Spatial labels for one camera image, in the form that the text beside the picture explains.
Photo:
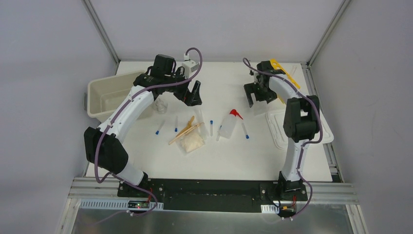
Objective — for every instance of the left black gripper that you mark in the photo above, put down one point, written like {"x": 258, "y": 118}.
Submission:
{"x": 184, "y": 91}

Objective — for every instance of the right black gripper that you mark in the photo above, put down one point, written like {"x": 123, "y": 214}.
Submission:
{"x": 255, "y": 88}

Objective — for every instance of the clear plastic tube rack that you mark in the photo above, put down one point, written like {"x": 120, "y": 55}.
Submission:
{"x": 260, "y": 108}

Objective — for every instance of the blue capped tube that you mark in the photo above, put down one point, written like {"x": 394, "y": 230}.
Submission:
{"x": 176, "y": 124}
{"x": 245, "y": 131}
{"x": 211, "y": 128}
{"x": 160, "y": 127}

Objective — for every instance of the yellow test tube rack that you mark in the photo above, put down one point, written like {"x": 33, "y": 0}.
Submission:
{"x": 284, "y": 87}

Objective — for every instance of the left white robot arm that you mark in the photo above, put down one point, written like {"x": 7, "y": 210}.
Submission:
{"x": 104, "y": 144}

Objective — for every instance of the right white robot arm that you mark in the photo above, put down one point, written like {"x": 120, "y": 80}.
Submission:
{"x": 301, "y": 124}

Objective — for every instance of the small glass flask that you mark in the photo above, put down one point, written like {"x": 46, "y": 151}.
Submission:
{"x": 160, "y": 106}

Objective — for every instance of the white bin lid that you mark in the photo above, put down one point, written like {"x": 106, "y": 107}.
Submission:
{"x": 275, "y": 120}

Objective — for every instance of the bag of white powder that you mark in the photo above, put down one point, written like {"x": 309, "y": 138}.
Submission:
{"x": 190, "y": 142}

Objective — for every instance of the clear pipette by bottle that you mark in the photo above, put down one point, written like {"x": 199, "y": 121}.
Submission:
{"x": 218, "y": 133}

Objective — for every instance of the beige plastic bin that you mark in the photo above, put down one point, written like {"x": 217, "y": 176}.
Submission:
{"x": 104, "y": 95}

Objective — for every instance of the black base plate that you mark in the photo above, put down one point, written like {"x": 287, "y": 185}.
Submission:
{"x": 239, "y": 196}

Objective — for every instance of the aluminium frame rail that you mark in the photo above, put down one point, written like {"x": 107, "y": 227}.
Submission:
{"x": 88, "y": 187}

